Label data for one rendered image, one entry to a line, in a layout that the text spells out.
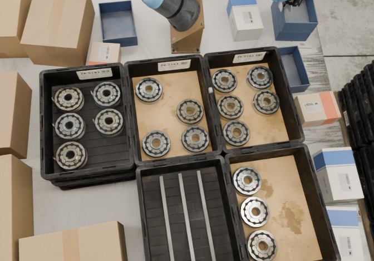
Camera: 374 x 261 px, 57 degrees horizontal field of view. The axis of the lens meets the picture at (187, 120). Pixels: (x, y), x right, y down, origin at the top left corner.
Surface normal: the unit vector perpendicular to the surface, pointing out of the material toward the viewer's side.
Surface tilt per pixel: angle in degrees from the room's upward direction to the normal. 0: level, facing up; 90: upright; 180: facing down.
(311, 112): 0
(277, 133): 0
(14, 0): 0
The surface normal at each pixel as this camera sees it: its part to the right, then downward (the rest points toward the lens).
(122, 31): 0.07, -0.36
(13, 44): 0.07, 0.93
